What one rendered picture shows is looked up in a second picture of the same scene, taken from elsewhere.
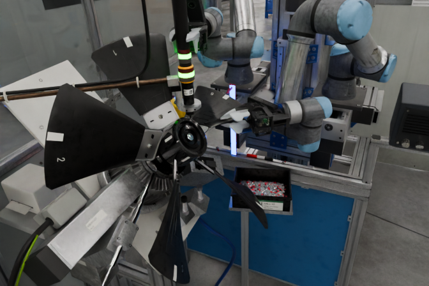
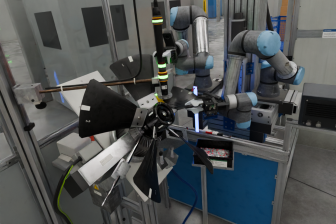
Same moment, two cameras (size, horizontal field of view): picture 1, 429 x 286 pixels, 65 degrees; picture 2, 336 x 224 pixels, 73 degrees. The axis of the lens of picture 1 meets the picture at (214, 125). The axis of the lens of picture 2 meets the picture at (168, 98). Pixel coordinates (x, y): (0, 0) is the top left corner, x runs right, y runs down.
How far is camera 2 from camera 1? 15 cm
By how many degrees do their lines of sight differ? 10
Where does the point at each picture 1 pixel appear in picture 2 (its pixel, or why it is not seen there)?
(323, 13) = (248, 40)
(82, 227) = (98, 162)
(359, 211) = (282, 171)
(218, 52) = (185, 65)
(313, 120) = (244, 106)
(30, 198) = (72, 151)
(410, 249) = (329, 208)
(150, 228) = not seen: hidden behind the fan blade
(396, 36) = (312, 58)
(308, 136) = (242, 117)
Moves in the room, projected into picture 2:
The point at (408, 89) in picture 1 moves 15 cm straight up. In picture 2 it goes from (307, 87) to (312, 56)
